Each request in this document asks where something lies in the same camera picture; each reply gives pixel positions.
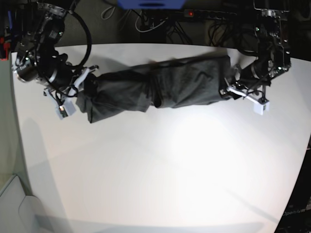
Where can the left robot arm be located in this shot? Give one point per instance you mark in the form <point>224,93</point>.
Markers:
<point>260,30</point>

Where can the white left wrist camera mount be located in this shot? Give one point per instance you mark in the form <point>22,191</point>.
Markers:
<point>260,104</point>

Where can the blue box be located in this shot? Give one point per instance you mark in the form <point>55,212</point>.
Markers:
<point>151,4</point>

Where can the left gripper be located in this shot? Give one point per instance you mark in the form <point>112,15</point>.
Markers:
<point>247,83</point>

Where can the black power strip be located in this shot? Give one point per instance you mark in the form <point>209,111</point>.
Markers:
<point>202,14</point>

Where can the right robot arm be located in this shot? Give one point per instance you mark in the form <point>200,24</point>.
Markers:
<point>37,59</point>

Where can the grey chair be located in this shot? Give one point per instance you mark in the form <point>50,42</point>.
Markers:
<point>19,213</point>

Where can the red clamp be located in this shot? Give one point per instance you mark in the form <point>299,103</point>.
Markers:
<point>4,49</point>

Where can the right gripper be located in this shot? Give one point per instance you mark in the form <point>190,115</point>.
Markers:
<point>62,78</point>

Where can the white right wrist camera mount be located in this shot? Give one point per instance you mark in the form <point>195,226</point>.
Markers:
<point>62,100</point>

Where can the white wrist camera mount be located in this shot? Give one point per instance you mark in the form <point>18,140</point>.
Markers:
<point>260,104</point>
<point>62,100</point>

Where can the dark grey t-shirt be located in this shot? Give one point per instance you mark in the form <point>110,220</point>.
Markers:
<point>170,84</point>

